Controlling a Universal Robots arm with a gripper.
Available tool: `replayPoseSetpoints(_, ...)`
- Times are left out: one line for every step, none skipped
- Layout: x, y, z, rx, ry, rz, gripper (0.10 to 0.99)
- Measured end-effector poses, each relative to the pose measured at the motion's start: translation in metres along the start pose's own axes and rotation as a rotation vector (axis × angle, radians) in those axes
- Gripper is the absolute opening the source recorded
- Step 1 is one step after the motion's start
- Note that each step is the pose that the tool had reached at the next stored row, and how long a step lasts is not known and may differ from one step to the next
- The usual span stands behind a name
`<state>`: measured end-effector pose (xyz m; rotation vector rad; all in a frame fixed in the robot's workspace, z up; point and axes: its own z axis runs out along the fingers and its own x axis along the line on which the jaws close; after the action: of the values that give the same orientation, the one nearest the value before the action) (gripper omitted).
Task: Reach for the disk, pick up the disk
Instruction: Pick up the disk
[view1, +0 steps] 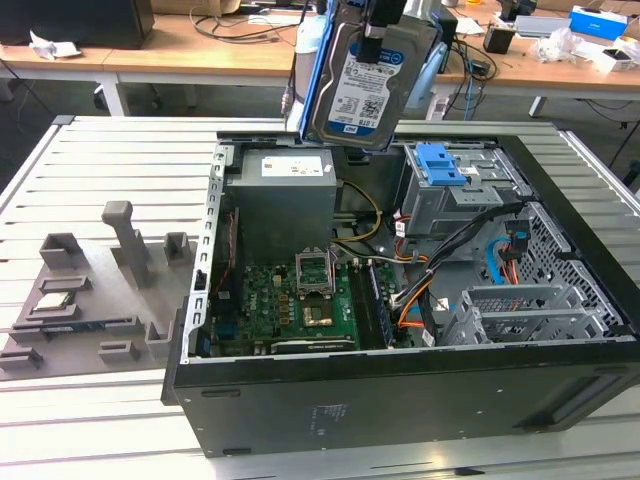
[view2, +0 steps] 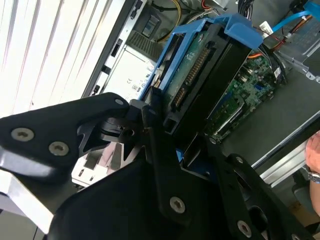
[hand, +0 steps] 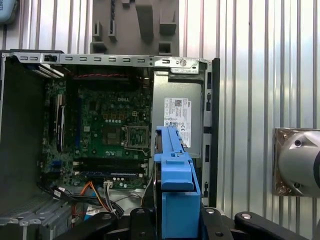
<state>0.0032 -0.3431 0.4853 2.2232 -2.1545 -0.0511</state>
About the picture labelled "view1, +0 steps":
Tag black RAM slot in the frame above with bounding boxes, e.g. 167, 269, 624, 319
348, 259, 382, 351

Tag green motherboard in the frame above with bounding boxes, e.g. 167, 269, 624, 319
207, 257, 397, 357

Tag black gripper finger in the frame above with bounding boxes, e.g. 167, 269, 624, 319
357, 0, 405, 65

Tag small black box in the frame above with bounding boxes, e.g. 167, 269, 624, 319
482, 24, 517, 55

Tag orange wire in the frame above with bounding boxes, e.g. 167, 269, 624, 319
396, 283, 442, 330

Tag RAM stick with blue label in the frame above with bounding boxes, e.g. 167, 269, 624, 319
367, 263, 397, 347

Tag grey metal drive cage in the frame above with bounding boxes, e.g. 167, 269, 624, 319
399, 142, 532, 252

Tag grey plastic parts rack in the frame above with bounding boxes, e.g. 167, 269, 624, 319
0, 199, 202, 385

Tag wooden desk white frame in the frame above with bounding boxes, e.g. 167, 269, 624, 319
0, 9, 321, 117
439, 3, 640, 120

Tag black wire bundle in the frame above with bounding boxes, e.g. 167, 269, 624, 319
418, 198, 532, 329

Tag long dark RAM stick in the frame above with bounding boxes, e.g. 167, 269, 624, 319
12, 319, 140, 337

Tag grey metal box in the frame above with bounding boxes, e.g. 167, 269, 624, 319
513, 14, 567, 37

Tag blue plastic bay latch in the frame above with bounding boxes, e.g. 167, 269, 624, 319
413, 142, 465, 187

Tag grey metal disk bay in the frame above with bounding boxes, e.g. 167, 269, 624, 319
439, 283, 610, 347

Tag crumpled clear plastic bag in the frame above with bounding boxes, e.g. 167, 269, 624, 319
531, 27, 602, 65

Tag black graphics card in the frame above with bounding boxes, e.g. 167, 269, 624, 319
251, 337, 360, 357

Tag black open PC case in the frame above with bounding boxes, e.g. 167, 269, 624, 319
160, 127, 640, 457

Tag yellow power wires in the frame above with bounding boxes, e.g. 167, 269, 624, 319
331, 178, 385, 247

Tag crumpled white paper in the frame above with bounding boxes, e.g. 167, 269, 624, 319
28, 29, 82, 62

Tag small white box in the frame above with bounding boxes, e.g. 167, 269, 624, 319
598, 46, 635, 75

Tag large black box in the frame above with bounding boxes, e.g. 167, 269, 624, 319
0, 0, 157, 50

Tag metal socket cover frame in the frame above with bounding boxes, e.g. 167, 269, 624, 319
293, 248, 336, 300

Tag grey power supply unit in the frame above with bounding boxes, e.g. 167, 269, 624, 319
226, 148, 342, 262

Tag blue cardboard box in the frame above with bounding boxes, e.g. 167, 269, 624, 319
568, 4, 630, 37

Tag hard disk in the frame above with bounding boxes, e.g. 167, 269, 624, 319
294, 0, 440, 152

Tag blue data wire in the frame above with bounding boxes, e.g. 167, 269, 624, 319
481, 233, 507, 287

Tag silver CPU chip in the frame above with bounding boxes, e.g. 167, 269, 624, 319
31, 291, 77, 315

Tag CPU socket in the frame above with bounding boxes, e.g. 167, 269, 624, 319
298, 297, 335, 327

